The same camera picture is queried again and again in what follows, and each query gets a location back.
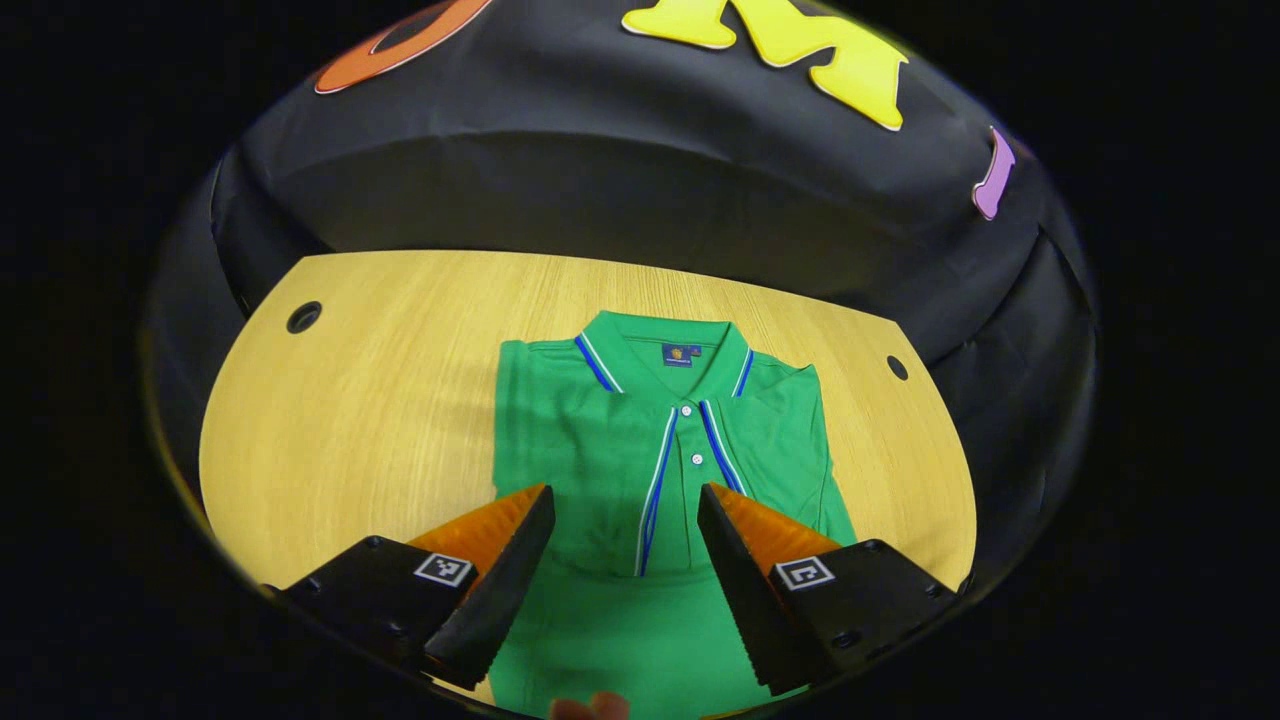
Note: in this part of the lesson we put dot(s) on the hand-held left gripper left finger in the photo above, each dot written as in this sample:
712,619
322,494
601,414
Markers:
500,600

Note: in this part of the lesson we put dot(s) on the black backdrop cloth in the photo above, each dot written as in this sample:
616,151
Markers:
600,180

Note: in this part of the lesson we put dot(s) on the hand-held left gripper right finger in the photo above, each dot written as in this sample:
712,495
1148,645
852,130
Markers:
745,590

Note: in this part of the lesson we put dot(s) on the green T-shirt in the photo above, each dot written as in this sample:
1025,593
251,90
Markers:
620,440

